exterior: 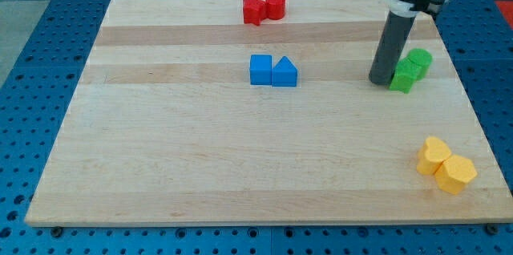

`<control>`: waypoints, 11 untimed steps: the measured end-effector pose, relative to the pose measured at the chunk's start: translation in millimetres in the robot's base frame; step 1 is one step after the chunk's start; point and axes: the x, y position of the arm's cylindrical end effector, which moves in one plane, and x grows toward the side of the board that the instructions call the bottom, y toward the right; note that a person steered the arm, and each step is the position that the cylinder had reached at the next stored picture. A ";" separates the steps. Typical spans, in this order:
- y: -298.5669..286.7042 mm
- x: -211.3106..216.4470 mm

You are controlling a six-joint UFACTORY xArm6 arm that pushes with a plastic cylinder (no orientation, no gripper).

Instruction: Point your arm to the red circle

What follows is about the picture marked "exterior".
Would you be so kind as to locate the blue cube block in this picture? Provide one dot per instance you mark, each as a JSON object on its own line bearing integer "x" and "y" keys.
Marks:
{"x": 260, "y": 69}

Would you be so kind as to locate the blue triangle block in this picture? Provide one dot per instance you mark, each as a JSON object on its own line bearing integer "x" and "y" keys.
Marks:
{"x": 284, "y": 73}

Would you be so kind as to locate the wooden board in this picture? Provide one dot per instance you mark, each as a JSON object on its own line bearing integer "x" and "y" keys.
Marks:
{"x": 165, "y": 129}

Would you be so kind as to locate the red star block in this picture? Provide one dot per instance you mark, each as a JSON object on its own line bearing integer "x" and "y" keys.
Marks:
{"x": 254, "y": 11}

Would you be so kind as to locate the red cylinder block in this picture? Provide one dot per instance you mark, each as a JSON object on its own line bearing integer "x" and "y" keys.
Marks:
{"x": 275, "y": 9}

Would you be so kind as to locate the green cylinder block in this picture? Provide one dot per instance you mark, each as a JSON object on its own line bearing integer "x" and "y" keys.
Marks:
{"x": 422, "y": 59}

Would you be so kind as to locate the dark grey cylindrical pointer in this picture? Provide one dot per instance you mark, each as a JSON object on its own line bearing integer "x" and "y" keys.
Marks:
{"x": 393, "y": 39}

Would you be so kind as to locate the yellow heart block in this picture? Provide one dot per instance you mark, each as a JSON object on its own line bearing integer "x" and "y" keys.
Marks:
{"x": 431, "y": 155}

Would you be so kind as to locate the yellow hexagon block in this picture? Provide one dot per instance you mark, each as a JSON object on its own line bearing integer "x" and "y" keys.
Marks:
{"x": 455, "y": 173}

